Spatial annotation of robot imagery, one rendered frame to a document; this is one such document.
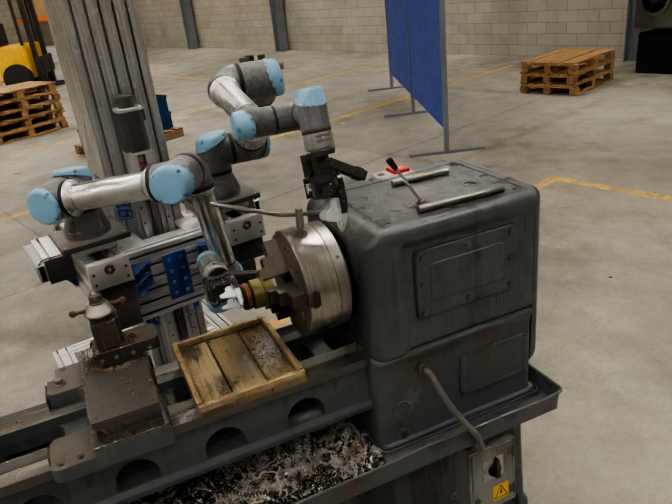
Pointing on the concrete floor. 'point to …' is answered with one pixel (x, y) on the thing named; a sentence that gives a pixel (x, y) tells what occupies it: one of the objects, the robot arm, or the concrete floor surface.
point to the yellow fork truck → (18, 72)
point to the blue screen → (420, 60)
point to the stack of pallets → (29, 109)
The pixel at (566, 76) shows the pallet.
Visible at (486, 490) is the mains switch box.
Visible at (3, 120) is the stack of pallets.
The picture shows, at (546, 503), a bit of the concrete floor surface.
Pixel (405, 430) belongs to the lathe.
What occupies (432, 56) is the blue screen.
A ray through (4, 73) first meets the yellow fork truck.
